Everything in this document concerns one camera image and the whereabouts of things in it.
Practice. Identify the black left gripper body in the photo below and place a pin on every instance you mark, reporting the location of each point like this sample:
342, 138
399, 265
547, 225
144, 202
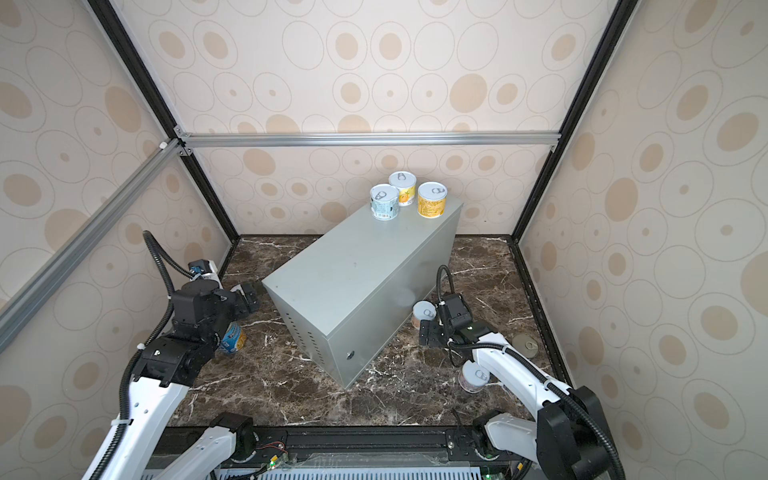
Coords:
237, 303

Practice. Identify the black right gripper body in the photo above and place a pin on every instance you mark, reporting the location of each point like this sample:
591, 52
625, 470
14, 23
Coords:
437, 336

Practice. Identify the yellow orange label can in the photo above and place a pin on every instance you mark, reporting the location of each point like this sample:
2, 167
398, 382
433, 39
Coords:
432, 198

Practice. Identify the light blue bear can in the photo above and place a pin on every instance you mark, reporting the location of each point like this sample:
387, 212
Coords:
384, 202

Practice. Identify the yellow fruit label can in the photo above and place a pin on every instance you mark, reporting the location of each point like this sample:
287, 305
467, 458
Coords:
405, 182

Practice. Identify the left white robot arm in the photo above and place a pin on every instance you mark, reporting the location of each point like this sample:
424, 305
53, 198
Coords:
201, 319

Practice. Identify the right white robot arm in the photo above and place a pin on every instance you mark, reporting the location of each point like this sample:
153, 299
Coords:
528, 396

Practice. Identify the orange white label can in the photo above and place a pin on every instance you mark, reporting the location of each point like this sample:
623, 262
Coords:
423, 311

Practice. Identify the blue label dark can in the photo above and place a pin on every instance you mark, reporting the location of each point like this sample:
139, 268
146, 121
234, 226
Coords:
233, 340

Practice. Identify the purple white label can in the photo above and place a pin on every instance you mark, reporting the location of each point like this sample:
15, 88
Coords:
472, 377

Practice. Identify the grey metal cabinet box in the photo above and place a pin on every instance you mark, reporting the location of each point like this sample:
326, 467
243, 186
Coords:
345, 296

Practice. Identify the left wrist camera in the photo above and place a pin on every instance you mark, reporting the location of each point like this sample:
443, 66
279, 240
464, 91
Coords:
204, 269

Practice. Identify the silver left side rail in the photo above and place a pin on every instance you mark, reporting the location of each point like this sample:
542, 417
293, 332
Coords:
38, 290

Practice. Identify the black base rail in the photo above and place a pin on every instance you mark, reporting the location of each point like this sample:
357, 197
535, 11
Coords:
358, 452

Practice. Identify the silver horizontal back rail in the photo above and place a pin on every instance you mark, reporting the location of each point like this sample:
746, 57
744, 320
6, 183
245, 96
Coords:
370, 139

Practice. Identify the black corner frame post left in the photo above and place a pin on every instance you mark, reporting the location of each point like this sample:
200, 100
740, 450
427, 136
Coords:
107, 17

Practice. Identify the black corner frame post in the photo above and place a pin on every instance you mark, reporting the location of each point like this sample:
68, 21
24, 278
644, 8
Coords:
107, 17
606, 46

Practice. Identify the black corner frame post right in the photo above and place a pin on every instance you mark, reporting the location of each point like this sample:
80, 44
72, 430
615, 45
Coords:
606, 46

